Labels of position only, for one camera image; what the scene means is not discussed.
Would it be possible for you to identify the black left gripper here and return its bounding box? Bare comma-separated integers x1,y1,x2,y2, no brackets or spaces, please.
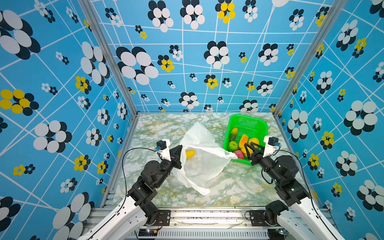
153,144,182,190

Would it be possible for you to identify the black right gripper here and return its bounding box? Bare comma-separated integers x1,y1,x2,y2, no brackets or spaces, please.
245,142,282,186

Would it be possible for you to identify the yellow lemon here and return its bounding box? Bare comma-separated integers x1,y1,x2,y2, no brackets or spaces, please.
248,138,260,148

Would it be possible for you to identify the pink red dragon fruit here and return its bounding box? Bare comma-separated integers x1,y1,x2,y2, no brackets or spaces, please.
234,150,244,160

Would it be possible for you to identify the orange papaya slice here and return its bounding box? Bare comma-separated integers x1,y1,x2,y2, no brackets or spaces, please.
239,134,249,149

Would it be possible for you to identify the green fruit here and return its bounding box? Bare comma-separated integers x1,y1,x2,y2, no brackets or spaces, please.
228,141,239,152

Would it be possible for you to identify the white plastic bag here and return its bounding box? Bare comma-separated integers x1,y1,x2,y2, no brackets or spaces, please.
173,122,238,196

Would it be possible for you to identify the green orange mango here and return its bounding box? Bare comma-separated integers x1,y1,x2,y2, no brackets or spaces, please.
229,128,238,142

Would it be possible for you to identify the yellow orange fruit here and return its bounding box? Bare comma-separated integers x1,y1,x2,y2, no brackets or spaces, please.
241,146,253,158

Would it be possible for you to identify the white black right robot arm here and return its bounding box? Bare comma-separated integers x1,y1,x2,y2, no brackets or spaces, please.
244,143,344,240

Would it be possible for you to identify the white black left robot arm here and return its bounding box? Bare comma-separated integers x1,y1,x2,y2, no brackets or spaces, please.
79,141,183,240

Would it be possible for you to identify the yellow banana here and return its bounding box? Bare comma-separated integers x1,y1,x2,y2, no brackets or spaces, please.
186,150,196,159

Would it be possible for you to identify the green plastic perforated basket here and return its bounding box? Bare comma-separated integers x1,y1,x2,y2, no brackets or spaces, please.
223,114,269,152

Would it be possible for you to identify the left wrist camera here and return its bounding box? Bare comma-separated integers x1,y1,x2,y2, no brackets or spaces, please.
156,139,171,162

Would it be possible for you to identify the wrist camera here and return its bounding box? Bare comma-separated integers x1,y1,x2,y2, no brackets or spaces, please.
156,139,171,162
263,136,281,158

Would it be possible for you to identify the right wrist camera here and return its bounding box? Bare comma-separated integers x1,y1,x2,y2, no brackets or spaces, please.
263,136,281,158

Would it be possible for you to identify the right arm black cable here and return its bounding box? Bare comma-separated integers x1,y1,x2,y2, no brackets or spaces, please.
260,149,340,240

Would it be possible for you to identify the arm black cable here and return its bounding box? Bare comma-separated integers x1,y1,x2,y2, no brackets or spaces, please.
86,146,158,240
260,149,340,240

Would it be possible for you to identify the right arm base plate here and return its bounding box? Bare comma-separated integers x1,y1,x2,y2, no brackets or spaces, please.
244,210,283,227

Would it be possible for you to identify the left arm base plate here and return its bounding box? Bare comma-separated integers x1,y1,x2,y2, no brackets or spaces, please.
144,209,172,227

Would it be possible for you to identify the front aluminium rail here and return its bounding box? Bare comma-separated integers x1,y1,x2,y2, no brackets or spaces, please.
127,207,294,240

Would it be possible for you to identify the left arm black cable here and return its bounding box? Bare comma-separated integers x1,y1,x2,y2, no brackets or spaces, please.
86,146,158,240

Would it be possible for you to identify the left rear aluminium frame post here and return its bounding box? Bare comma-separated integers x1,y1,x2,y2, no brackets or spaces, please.
79,0,138,119

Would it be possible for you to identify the aluminium frame post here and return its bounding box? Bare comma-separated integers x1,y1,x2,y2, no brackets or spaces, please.
79,0,138,119
273,0,348,119

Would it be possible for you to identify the right rear aluminium frame post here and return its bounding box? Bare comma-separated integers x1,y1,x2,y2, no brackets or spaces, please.
273,0,348,119

